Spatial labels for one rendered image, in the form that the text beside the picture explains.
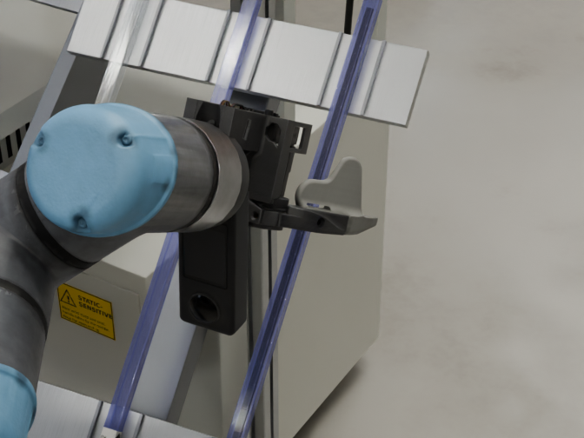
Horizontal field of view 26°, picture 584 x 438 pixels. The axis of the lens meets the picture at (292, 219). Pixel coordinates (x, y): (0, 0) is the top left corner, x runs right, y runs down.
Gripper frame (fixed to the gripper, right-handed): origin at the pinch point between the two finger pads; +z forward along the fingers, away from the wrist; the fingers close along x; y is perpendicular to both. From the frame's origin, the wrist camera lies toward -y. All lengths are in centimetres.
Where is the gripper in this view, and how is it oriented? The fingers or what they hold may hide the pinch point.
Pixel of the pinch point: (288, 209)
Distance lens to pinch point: 103.9
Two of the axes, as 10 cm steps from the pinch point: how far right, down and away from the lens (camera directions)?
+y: 2.2, -9.7, -0.8
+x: -9.1, -2.3, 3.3
